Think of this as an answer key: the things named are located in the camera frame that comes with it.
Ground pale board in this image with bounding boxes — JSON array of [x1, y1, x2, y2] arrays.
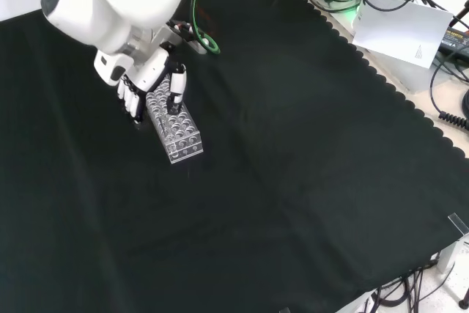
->
[[303, 0, 469, 139]]

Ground black bench cloth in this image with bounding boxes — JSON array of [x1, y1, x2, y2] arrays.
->
[[0, 0, 469, 313]]

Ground black cables under bench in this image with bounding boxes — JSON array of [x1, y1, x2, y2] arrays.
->
[[368, 250, 469, 313]]

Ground black spiral cable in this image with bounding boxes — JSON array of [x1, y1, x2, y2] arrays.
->
[[438, 110, 469, 128]]

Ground black power adapter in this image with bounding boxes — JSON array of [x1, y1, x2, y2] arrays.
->
[[437, 26, 469, 56]]

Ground white paper sheet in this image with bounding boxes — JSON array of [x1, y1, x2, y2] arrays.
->
[[351, 0, 455, 70]]

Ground green cable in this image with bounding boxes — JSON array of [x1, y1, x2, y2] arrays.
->
[[191, 0, 222, 56]]

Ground clear acrylic test tube rack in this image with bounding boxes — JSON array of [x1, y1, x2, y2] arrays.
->
[[145, 77, 204, 166]]

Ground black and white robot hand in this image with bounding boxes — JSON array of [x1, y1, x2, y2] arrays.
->
[[93, 43, 189, 125]]

